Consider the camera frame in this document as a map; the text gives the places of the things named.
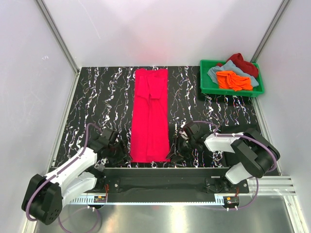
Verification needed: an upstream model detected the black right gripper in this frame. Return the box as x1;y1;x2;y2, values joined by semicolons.
166;135;196;163

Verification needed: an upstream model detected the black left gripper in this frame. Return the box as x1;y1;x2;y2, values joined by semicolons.
107;139;133;167

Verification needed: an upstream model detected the pink red t-shirt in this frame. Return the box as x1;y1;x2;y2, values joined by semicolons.
130;68;170;163

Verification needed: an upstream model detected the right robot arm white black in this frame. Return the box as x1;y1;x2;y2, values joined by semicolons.
166;121;280;193

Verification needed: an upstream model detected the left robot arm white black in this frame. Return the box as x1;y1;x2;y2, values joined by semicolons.
21;129;131;225

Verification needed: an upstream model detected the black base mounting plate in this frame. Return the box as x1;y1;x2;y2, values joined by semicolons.
99;168;249;194

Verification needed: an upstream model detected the green plastic bin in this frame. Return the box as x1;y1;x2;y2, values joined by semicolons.
200;60;265;98

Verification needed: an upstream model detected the orange t-shirt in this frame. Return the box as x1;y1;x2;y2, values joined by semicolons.
216;71;253;91

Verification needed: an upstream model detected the grey blue t-shirt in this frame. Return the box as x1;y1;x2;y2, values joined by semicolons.
207;60;259;87

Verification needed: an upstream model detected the dark red t-shirt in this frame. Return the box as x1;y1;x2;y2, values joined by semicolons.
216;53;259;78

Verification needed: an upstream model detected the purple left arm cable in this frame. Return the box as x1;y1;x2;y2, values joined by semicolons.
26;122;104;233

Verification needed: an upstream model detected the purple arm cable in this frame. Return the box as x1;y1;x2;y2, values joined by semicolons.
26;122;104;233
184;120;279;211

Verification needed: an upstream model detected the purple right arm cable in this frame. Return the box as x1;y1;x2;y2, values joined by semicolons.
184;120;279;211

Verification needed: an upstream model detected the aluminium frame rail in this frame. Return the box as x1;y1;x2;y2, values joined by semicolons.
31;176;297;197

